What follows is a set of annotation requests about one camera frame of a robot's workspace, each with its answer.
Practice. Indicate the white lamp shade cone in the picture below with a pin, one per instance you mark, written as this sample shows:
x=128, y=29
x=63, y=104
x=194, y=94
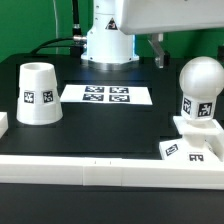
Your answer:
x=38, y=102

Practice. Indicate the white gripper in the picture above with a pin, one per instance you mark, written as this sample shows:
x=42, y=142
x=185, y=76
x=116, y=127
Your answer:
x=159, y=16

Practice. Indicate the white left fence block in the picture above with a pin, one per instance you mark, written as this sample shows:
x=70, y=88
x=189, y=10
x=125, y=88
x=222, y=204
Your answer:
x=3, y=123

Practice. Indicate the white marker sheet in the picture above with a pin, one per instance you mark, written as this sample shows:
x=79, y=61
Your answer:
x=106, y=94

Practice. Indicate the white lamp base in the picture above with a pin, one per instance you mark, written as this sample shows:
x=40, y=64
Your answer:
x=199, y=142

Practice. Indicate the white lamp bulb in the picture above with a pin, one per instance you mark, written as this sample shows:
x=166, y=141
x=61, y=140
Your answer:
x=201, y=81

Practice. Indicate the white front fence wall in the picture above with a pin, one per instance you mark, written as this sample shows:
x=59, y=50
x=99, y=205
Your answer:
x=110, y=172

